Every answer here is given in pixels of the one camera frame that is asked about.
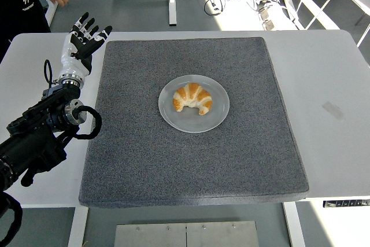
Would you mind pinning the floor power strip with adapters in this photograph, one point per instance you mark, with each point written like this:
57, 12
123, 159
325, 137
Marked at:
267, 17

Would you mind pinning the table height control panel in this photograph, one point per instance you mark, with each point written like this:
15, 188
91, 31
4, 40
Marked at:
347, 203

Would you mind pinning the white table leg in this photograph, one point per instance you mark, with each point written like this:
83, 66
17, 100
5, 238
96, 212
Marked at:
77, 226
294, 226

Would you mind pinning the golden croissant bread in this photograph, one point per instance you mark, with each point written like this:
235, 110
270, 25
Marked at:
192, 93

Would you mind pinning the person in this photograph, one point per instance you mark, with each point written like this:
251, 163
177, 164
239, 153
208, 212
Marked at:
17, 12

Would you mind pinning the grey speckled mat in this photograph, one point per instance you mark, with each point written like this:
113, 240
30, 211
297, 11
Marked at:
188, 166

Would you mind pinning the round pale grey plate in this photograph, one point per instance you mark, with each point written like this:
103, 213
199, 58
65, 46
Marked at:
193, 124

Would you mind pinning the clear tape patch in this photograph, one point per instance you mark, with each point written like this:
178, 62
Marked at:
333, 111

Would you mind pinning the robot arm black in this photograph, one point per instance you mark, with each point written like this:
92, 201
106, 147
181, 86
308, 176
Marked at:
31, 145

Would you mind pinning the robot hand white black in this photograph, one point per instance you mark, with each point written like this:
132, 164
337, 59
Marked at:
68, 56

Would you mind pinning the grey metal plate with screws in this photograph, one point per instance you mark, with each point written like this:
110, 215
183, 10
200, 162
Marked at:
185, 235

